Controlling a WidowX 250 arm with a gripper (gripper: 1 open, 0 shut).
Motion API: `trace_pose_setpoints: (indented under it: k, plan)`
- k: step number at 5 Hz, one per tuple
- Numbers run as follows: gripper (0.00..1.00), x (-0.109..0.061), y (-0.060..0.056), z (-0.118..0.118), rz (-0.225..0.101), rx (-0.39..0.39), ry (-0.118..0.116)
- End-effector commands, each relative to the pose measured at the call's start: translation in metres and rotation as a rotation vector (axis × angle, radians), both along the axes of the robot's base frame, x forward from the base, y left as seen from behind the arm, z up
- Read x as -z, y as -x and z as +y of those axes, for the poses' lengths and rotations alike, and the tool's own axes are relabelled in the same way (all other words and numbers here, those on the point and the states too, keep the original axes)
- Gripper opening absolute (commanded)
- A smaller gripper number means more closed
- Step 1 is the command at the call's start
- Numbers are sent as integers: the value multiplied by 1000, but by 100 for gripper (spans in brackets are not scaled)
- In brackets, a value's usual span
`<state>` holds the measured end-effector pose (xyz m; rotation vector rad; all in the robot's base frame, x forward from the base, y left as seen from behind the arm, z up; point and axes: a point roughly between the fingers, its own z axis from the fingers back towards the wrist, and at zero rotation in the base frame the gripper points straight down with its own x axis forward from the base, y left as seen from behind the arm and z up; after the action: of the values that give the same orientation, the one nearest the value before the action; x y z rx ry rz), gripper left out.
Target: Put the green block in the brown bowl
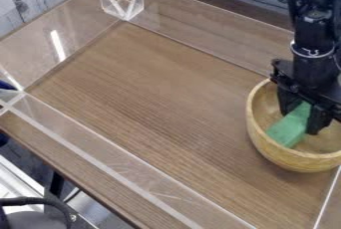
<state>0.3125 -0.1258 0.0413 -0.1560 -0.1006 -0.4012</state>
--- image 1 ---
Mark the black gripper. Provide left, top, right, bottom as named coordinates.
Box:
left=270, top=45, right=341, bottom=135

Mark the green rectangular block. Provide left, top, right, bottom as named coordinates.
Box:
left=266, top=102, right=310, bottom=148

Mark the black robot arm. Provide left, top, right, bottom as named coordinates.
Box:
left=270, top=0, right=341, bottom=135

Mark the brown wooden bowl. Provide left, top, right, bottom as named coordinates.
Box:
left=244, top=79, right=341, bottom=173

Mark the clear acrylic tray wall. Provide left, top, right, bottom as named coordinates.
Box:
left=0, top=0, right=341, bottom=229

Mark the black metal table bracket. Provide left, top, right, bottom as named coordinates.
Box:
left=43, top=171, right=100, bottom=229

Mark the black cable bottom left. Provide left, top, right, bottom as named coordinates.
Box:
left=0, top=196, right=75, bottom=229

